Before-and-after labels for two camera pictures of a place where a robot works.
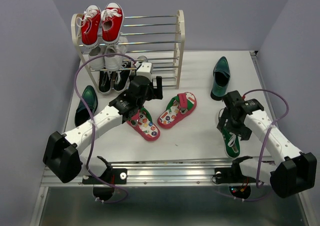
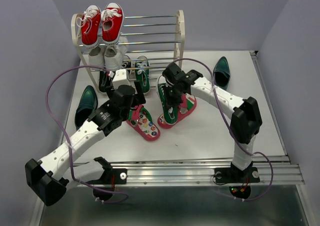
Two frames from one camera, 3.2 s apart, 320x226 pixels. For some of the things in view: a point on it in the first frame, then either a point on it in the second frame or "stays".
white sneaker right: (116, 62) stays
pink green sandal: (141, 121) stays
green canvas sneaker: (232, 142) → (170, 114)
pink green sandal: (177, 107) stays
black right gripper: (242, 131) → (170, 101)
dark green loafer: (90, 97) stays
